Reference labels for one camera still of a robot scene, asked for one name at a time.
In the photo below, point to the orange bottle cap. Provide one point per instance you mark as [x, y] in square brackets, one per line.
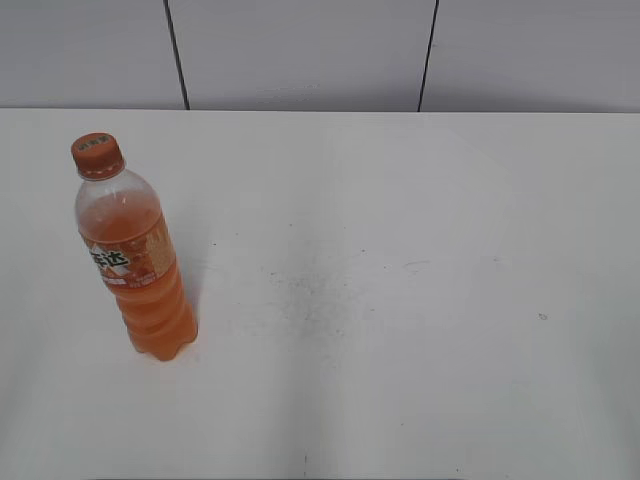
[97, 156]

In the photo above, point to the orange soda plastic bottle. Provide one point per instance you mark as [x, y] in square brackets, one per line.
[121, 222]

